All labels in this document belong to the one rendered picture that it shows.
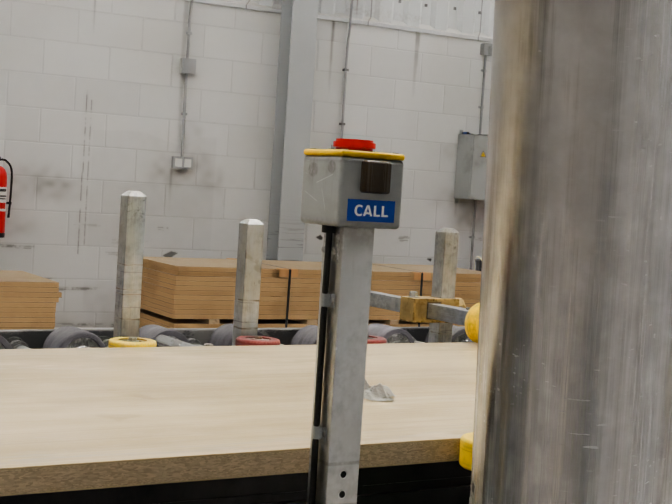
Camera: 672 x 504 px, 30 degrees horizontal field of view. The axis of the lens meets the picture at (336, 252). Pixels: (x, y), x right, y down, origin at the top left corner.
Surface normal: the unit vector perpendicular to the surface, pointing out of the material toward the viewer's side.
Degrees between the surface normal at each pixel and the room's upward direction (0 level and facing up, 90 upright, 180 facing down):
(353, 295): 90
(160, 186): 90
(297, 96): 90
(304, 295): 90
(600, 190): 98
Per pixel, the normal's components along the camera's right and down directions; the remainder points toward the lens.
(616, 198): -0.04, 0.19
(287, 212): 0.48, 0.07
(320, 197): -0.85, -0.03
